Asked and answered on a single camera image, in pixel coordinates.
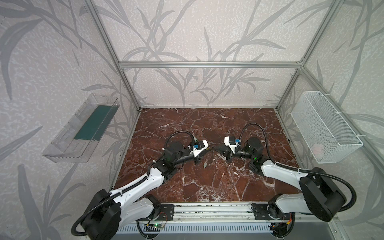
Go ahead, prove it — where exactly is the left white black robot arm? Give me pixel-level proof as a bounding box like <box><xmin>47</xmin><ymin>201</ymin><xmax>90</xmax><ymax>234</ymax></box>
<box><xmin>71</xmin><ymin>132</ymin><xmax>209</xmax><ymax>240</ymax></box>

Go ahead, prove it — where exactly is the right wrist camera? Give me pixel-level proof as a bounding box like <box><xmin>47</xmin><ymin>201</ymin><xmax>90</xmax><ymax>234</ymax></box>
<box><xmin>224</xmin><ymin>136</ymin><xmax>241</xmax><ymax>153</ymax></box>

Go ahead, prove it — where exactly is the white wire mesh basket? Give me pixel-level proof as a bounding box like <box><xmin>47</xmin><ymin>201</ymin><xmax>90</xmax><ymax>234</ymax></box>
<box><xmin>291</xmin><ymin>91</ymin><xmax>364</xmax><ymax>164</ymax></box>

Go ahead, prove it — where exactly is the clear plastic wall bin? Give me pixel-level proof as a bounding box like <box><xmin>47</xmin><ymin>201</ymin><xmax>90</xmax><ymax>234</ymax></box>
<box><xmin>42</xmin><ymin>94</ymin><xmax>120</xmax><ymax>163</ymax></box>

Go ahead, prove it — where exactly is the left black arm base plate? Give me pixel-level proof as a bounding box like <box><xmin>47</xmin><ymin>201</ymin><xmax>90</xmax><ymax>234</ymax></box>
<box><xmin>139</xmin><ymin>204</ymin><xmax>175</xmax><ymax>221</ymax></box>

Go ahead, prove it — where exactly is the pink object in basket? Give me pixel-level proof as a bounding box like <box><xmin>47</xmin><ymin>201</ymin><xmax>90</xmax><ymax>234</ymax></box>
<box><xmin>312</xmin><ymin>144</ymin><xmax>324</xmax><ymax>155</ymax></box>

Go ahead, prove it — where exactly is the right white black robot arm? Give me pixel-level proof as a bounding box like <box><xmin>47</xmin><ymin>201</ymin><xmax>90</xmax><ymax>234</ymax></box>
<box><xmin>214</xmin><ymin>132</ymin><xmax>357</xmax><ymax>222</ymax></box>

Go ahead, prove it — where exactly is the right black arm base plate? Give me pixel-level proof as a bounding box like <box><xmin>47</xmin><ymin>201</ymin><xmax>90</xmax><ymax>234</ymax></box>
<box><xmin>251</xmin><ymin>203</ymin><xmax>292</xmax><ymax>222</ymax></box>

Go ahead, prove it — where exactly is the aluminium front rail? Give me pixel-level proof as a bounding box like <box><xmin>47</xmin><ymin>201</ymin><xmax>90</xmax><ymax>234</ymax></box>
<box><xmin>86</xmin><ymin>201</ymin><xmax>340</xmax><ymax>225</ymax></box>

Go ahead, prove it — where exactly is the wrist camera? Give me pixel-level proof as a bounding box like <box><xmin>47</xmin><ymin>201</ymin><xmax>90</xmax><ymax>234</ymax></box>
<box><xmin>188</xmin><ymin>140</ymin><xmax>209</xmax><ymax>158</ymax></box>
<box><xmin>224</xmin><ymin>136</ymin><xmax>241</xmax><ymax>153</ymax></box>

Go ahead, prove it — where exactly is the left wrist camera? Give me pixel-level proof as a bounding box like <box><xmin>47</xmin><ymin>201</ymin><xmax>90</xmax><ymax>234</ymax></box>
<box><xmin>188</xmin><ymin>140</ymin><xmax>209</xmax><ymax>158</ymax></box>

